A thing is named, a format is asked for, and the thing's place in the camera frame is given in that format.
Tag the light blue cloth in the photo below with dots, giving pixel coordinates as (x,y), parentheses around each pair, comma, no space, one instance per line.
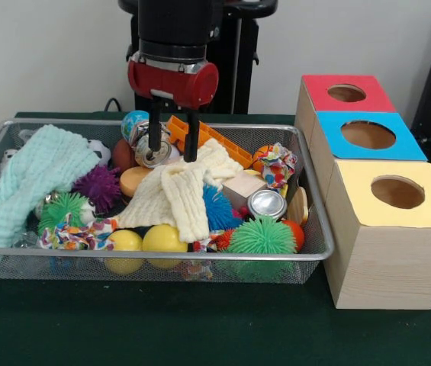
(39,167)

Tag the purple bumpy ball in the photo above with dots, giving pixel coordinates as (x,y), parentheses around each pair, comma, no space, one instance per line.
(97,187)

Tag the cream knitted cloth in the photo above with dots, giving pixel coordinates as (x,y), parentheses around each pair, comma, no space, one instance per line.
(169,198)

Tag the silver drink can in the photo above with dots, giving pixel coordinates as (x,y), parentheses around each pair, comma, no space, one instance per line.
(266,204)

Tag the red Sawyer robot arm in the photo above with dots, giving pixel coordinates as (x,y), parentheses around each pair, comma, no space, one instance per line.
(177,23)

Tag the small globe ball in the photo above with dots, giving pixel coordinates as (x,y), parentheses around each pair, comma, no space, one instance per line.
(133,122)

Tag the green spiky toy with eyes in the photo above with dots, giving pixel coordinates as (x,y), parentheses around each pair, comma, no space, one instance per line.
(60,211)

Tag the small soccer ball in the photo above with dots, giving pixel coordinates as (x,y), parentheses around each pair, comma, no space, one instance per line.
(101,150)

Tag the clear mesh bin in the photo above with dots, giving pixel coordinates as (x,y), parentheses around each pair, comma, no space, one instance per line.
(306,263)

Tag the colourful patterned cloth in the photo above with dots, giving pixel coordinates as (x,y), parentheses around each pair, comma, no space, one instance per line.
(74,234)

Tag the yellow ball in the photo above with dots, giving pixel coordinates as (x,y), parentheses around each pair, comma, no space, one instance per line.
(165,238)

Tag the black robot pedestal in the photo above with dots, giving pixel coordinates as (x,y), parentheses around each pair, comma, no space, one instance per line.
(245,76)

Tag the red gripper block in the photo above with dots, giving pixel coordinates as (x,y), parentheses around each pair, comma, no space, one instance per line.
(173,82)

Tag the wooden box with three holes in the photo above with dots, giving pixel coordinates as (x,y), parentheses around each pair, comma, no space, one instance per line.
(386,267)

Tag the orange plastic block tray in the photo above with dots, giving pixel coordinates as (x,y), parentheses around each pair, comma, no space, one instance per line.
(234,148)

